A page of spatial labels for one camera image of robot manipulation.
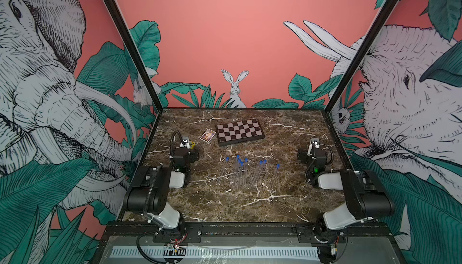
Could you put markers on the small card box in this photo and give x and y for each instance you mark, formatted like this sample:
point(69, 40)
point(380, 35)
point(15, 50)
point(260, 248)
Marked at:
point(208, 135)

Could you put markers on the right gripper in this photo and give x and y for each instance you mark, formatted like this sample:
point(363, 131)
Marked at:
point(314, 163)

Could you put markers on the black mounting rail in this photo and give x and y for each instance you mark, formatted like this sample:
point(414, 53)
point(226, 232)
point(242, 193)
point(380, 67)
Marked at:
point(194, 232)

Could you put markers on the folded chess board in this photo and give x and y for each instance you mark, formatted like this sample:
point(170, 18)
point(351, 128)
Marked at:
point(238, 132)

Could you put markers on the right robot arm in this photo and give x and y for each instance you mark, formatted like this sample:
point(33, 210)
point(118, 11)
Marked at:
point(365, 197)

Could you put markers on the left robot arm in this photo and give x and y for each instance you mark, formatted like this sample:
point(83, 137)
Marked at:
point(148, 192)

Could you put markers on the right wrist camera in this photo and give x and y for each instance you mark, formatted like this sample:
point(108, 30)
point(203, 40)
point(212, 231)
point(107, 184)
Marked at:
point(314, 143)

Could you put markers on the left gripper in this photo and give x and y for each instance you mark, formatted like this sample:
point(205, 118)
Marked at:
point(181, 165)

